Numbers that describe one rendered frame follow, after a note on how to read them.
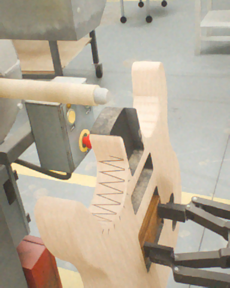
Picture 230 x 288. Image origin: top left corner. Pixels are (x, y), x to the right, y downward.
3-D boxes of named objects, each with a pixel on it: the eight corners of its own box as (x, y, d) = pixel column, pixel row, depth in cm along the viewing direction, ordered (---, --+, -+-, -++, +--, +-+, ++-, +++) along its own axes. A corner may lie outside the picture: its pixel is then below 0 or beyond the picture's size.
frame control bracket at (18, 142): (-3, 164, 90) (-8, 150, 88) (39, 125, 104) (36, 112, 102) (10, 166, 88) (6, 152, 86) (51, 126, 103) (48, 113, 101)
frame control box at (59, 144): (-9, 190, 104) (-39, 106, 91) (33, 148, 121) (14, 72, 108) (69, 206, 95) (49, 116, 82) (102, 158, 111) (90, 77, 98)
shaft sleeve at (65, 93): (7, 96, 66) (-6, 98, 63) (6, 78, 65) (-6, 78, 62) (100, 105, 59) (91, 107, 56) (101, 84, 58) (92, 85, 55)
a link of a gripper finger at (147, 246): (175, 258, 57) (173, 263, 56) (131, 249, 59) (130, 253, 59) (173, 247, 55) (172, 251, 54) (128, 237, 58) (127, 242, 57)
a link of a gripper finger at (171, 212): (183, 211, 59) (184, 207, 60) (142, 203, 62) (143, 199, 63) (184, 222, 61) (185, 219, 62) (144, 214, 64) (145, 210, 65)
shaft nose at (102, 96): (99, 102, 58) (93, 104, 56) (100, 87, 58) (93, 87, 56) (111, 104, 58) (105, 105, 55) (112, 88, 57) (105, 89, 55)
